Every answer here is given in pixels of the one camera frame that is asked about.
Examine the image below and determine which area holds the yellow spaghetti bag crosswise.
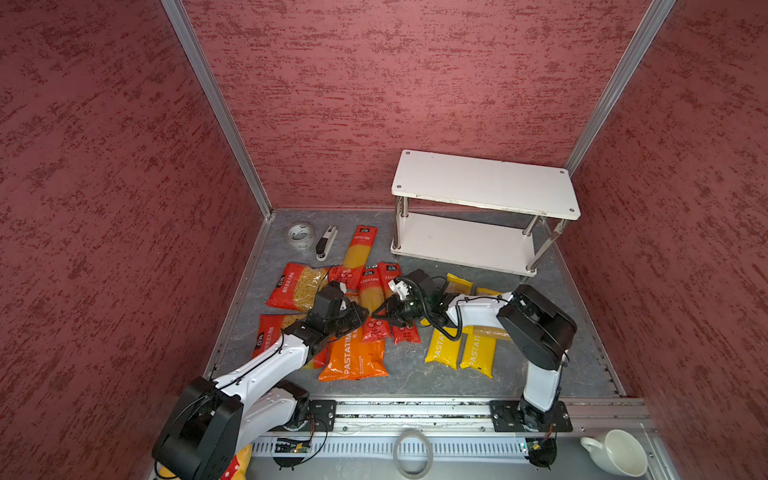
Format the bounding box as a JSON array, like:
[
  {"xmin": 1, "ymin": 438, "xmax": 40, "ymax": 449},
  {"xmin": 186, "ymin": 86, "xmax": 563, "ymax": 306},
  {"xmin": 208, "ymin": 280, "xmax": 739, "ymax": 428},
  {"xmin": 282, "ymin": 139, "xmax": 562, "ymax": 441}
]
[{"xmin": 427, "ymin": 295, "xmax": 511, "ymax": 341}]

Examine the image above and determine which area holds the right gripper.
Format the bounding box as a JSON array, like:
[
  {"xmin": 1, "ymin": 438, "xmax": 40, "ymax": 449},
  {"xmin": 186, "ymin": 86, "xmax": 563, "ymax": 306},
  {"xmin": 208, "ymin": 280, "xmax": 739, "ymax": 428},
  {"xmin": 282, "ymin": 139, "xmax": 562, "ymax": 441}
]
[{"xmin": 371, "ymin": 294, "xmax": 430, "ymax": 328}]

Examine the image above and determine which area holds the red fusilli bag upper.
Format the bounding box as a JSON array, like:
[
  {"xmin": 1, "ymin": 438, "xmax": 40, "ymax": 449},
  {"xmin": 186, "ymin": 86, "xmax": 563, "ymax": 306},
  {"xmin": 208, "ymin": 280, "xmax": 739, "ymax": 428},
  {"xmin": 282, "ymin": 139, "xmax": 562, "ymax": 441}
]
[{"xmin": 266, "ymin": 263, "xmax": 330, "ymax": 312}]

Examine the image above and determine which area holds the grey ring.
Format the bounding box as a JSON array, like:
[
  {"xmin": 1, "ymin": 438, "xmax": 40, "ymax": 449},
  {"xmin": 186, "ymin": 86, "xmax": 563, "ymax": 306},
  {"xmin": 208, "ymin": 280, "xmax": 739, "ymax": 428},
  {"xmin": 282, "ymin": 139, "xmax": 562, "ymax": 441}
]
[{"xmin": 392, "ymin": 428, "xmax": 435, "ymax": 480}]

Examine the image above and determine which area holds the orange macaroni bag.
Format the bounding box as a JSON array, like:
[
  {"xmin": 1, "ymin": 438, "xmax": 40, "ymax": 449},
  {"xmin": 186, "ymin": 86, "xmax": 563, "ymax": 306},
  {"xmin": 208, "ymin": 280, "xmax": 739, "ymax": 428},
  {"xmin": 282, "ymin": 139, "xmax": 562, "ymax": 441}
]
[{"xmin": 318, "ymin": 326, "xmax": 389, "ymax": 382}]

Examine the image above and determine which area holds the yellow spaghetti bag left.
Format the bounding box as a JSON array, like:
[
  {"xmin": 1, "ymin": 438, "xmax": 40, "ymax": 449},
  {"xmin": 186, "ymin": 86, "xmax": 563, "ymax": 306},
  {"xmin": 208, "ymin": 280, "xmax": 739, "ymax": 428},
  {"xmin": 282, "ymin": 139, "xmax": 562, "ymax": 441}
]
[{"xmin": 424, "ymin": 272, "xmax": 474, "ymax": 369}]

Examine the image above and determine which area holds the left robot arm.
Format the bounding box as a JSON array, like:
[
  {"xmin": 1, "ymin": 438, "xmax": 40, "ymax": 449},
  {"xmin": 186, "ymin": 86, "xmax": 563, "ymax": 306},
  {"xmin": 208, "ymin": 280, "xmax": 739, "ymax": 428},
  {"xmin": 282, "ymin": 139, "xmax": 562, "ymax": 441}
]
[{"xmin": 152, "ymin": 282, "xmax": 369, "ymax": 479}]

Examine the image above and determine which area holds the black white stapler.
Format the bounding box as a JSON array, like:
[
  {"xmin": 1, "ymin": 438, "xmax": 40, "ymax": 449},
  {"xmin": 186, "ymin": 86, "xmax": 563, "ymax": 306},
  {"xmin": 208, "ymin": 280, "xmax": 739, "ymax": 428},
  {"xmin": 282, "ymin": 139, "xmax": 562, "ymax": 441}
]
[{"xmin": 315, "ymin": 225, "xmax": 338, "ymax": 262}]

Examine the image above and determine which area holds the white ceramic cup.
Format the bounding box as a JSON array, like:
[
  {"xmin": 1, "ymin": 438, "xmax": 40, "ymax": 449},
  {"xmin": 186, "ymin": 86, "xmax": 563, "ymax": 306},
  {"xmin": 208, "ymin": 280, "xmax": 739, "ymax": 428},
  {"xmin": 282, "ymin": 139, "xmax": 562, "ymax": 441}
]
[{"xmin": 580, "ymin": 429, "xmax": 648, "ymax": 478}]

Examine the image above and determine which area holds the yellow spaghetti bag right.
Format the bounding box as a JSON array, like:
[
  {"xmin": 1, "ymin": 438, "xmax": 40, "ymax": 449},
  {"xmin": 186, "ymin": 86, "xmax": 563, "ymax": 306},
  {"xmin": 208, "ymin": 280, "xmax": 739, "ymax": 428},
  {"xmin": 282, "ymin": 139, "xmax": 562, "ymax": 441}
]
[{"xmin": 460, "ymin": 324, "xmax": 505, "ymax": 378}]

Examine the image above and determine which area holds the red fusilli bag lower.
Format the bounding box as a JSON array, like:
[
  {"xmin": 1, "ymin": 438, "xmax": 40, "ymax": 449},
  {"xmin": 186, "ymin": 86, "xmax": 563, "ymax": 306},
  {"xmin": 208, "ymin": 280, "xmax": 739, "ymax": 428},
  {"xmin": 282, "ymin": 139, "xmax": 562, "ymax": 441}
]
[{"xmin": 252, "ymin": 314, "xmax": 330, "ymax": 370}]

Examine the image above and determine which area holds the yellow spaghetti bag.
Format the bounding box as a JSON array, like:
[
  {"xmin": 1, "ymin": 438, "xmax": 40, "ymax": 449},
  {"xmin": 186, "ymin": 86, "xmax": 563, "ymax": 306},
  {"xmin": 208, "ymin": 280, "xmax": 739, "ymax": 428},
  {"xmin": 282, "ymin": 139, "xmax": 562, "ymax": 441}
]
[
  {"xmin": 424, "ymin": 272, "xmax": 474, "ymax": 369},
  {"xmin": 460, "ymin": 324, "xmax": 505, "ymax": 378}
]

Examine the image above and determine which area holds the yellow plush toy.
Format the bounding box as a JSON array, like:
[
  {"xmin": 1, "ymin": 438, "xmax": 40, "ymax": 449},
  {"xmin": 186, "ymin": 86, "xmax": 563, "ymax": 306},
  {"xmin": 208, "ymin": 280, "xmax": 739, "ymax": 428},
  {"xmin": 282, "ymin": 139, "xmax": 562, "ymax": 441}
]
[{"xmin": 155, "ymin": 444, "xmax": 253, "ymax": 480}]

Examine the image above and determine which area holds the white two-tier shelf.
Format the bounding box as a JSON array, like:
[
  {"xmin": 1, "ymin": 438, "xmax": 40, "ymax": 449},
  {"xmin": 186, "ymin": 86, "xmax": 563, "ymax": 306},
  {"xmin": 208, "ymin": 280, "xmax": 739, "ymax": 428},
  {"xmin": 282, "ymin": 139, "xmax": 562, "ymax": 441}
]
[{"xmin": 390, "ymin": 150, "xmax": 581, "ymax": 277}]

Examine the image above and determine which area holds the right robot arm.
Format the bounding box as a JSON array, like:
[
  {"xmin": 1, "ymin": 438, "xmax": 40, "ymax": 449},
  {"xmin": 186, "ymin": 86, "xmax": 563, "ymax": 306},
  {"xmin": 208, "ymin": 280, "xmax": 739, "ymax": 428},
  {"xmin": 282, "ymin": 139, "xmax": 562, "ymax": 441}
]
[{"xmin": 371, "ymin": 270, "xmax": 577, "ymax": 434}]

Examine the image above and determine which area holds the red fusilli bag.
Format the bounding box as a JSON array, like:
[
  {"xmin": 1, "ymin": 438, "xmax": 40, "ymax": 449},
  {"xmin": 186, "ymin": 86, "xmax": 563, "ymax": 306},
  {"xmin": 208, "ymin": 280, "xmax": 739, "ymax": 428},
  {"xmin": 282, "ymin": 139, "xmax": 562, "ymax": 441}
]
[
  {"xmin": 252, "ymin": 314, "xmax": 330, "ymax": 370},
  {"xmin": 266, "ymin": 263, "xmax": 330, "ymax": 312}
]

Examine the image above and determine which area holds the red spaghetti bag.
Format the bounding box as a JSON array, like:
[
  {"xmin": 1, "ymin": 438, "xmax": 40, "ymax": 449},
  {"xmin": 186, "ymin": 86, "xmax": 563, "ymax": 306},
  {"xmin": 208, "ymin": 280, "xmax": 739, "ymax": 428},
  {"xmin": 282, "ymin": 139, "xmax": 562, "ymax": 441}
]
[
  {"xmin": 359, "ymin": 268, "xmax": 391, "ymax": 343},
  {"xmin": 342, "ymin": 225, "xmax": 378, "ymax": 270},
  {"xmin": 377, "ymin": 262, "xmax": 421, "ymax": 345}
]

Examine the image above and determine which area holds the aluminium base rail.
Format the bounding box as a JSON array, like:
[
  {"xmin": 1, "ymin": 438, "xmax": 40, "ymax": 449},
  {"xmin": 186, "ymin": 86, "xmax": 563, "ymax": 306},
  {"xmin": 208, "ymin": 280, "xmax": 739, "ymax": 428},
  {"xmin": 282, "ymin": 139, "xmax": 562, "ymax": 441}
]
[{"xmin": 253, "ymin": 396, "xmax": 664, "ymax": 463}]

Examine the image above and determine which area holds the clear packing tape roll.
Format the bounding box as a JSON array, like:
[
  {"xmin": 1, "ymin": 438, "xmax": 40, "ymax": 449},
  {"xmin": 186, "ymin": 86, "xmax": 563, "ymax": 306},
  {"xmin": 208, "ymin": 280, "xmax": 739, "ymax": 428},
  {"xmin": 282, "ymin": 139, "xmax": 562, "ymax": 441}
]
[{"xmin": 286, "ymin": 222, "xmax": 316, "ymax": 251}]

